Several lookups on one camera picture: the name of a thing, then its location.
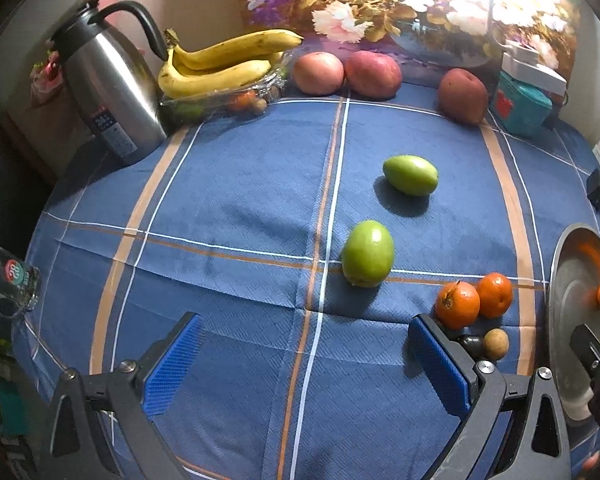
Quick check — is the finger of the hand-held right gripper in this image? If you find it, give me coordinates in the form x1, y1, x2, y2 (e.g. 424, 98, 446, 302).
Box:
569, 324, 600, 413

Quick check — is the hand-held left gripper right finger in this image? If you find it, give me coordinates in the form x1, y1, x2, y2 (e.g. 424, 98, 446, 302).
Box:
407, 312, 573, 480

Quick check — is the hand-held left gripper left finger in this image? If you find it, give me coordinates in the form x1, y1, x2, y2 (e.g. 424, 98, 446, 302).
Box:
40, 311, 203, 480

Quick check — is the stainless steel bowl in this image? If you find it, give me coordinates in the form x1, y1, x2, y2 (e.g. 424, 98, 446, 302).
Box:
547, 222, 600, 428

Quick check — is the green mango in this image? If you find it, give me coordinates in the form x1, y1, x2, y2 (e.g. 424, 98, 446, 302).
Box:
341, 220, 395, 289
382, 155, 439, 197

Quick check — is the dark round fruit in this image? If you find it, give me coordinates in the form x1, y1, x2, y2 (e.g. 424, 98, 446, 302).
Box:
456, 334, 484, 360

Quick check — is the black power adapter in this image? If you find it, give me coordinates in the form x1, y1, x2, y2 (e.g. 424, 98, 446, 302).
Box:
586, 167, 600, 211

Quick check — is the glass mug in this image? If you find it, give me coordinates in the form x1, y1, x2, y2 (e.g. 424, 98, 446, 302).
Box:
0, 245, 42, 318

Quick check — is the blue plaid tablecloth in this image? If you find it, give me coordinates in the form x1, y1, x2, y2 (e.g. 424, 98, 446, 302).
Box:
10, 80, 600, 480

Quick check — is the teal box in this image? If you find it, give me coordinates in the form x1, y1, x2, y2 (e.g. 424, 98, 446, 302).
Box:
490, 71, 553, 137

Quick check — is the small green fruit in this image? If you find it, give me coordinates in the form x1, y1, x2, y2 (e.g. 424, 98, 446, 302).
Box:
167, 101, 206, 122

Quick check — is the clear plastic tray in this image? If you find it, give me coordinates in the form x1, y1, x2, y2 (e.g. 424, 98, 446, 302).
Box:
159, 67, 287, 123

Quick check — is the red apple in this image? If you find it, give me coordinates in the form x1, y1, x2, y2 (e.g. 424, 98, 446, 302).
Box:
344, 50, 403, 99
438, 68, 489, 126
292, 51, 346, 96

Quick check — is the small orange tangerine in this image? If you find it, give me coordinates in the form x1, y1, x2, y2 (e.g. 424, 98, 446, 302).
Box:
228, 91, 256, 112

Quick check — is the white desk lamp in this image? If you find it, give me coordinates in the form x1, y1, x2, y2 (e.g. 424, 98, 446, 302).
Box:
487, 0, 567, 96

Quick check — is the stainless steel kettle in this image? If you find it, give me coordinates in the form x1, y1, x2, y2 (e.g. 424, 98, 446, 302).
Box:
50, 0, 170, 166

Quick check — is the pink red bag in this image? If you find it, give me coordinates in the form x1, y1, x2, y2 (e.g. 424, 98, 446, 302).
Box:
30, 50, 68, 106

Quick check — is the yellow banana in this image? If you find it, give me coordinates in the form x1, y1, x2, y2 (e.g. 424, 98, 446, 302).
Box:
180, 50, 287, 75
172, 29, 305, 72

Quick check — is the floral painting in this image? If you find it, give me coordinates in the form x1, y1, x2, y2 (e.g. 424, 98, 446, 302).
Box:
230, 0, 581, 68

